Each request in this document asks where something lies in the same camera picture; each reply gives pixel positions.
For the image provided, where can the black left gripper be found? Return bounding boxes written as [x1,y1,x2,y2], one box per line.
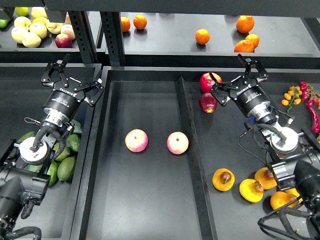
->
[41,53,105,119]

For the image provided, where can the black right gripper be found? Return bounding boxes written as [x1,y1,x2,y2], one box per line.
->
[209,53,271,118]

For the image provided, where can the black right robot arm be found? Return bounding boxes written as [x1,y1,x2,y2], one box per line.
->
[209,54,320,240]

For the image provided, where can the pale yellow pear front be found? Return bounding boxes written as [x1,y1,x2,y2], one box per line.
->
[21,32,42,48]

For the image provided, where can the pale yellow pear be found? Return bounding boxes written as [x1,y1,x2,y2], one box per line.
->
[21,32,42,48]
[11,26,29,44]

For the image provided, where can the pale yellow pear left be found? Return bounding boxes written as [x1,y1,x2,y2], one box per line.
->
[11,26,29,44]

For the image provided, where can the green avocado in bin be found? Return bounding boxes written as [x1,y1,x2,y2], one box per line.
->
[57,156,76,181]

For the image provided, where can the red apple upper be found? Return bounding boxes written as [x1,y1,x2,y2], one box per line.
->
[199,72,222,93]

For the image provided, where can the orange right front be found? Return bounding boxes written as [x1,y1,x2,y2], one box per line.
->
[233,40,255,53]

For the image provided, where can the dark red apple lower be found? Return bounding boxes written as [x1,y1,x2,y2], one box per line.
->
[198,92,218,114]

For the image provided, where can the red apple on shelf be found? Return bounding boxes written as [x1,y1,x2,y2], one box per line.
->
[55,33,73,48]

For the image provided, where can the orange right small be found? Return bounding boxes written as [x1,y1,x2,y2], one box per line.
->
[245,34,260,49]

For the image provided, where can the orange on shelf middle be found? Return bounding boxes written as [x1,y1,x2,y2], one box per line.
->
[195,28,210,45]

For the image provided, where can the orange on shelf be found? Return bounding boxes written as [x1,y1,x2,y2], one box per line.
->
[133,14,148,30]
[120,16,131,33]
[195,28,210,45]

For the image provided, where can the large orange top right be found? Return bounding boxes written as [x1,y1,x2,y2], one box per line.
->
[236,15,255,34]

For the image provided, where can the orange cherry tomato bunch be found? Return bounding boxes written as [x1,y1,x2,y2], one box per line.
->
[281,86,302,113]

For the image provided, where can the orange on shelf left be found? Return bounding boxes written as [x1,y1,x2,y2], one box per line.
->
[120,16,131,33]

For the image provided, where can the red cherry tomato bunch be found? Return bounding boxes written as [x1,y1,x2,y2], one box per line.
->
[299,81,320,109]

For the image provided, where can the pink apple right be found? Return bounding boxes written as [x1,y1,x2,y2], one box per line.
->
[166,131,189,155]

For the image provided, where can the pink apple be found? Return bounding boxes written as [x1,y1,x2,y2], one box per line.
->
[166,131,189,155]
[125,129,149,153]

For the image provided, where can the pink apple left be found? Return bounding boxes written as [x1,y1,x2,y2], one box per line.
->
[125,129,149,153]

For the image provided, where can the red chili pepper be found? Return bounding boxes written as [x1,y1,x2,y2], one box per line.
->
[305,100,320,134]

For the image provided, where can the black middle tray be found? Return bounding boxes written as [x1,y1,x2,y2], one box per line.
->
[69,66,320,240]

